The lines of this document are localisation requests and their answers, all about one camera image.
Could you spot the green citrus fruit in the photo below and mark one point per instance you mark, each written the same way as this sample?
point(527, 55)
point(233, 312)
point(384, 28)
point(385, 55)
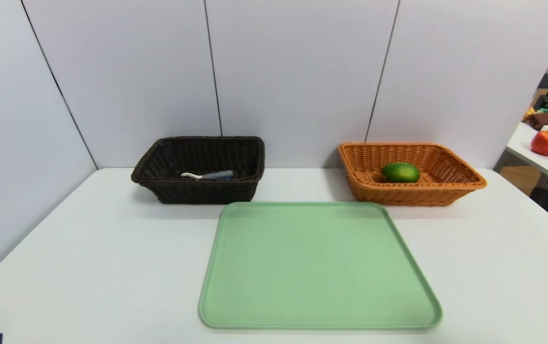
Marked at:
point(400, 172)

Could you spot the dark brown wicker basket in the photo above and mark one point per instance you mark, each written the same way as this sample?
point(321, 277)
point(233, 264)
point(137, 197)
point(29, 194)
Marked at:
point(197, 191)

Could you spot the orange wicker basket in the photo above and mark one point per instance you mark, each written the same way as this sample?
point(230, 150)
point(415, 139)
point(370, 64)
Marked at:
point(398, 193)

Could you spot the light green plastic tray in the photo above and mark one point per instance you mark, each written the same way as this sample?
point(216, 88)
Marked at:
point(312, 277)

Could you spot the red apple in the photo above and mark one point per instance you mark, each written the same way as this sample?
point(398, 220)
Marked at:
point(546, 142)

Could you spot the brown cloth bundle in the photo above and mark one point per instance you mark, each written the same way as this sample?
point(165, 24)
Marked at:
point(543, 119)

